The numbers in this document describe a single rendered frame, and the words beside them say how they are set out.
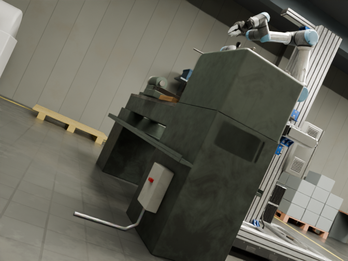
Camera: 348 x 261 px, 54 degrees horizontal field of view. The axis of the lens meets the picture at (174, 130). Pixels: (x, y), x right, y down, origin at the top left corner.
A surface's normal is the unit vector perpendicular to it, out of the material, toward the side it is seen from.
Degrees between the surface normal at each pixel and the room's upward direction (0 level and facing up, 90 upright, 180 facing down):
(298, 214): 90
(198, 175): 90
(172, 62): 90
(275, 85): 90
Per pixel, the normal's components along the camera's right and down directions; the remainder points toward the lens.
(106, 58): 0.29, 0.12
